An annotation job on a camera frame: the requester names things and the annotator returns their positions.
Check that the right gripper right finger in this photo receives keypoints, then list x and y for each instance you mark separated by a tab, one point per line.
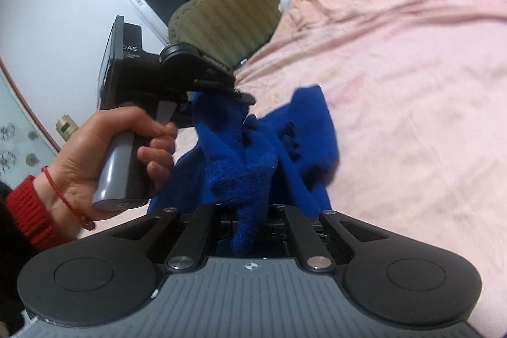
311	254

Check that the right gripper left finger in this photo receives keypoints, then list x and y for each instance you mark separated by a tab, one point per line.
197	239

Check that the blue knit sweater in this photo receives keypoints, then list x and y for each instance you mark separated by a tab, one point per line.
249	163

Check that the red sleeve forearm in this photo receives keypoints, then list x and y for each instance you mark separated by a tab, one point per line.
26	230

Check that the left hand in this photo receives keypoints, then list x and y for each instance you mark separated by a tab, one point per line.
67	186

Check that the gold tower air conditioner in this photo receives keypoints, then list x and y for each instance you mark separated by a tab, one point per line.
66	127

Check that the frosted glass door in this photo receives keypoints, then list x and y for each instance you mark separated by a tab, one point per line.
26	145

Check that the pink bed sheet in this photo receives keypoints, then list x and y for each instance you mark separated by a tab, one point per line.
418	99

